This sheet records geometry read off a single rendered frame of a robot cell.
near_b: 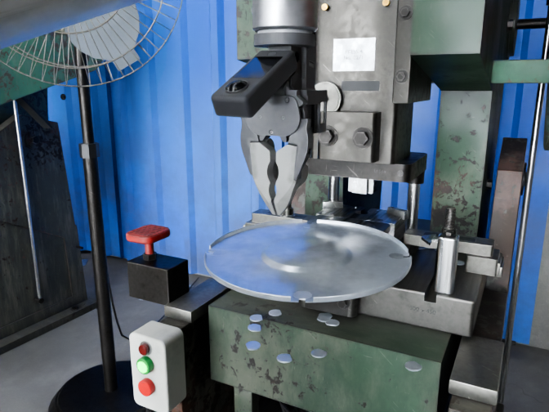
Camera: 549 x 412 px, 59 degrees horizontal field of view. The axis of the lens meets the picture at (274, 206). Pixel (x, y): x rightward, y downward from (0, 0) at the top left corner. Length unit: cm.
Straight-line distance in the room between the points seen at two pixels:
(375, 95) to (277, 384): 50
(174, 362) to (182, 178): 179
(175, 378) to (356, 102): 54
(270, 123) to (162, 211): 217
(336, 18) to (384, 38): 9
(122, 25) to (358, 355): 102
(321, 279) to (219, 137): 181
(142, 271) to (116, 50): 70
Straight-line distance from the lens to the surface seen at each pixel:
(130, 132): 278
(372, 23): 83
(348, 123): 81
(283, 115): 56
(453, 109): 106
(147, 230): 92
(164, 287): 89
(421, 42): 77
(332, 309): 83
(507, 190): 115
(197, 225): 260
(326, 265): 65
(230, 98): 50
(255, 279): 63
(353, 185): 92
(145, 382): 86
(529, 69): 98
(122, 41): 138
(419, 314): 82
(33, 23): 27
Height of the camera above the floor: 102
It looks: 14 degrees down
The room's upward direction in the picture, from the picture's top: straight up
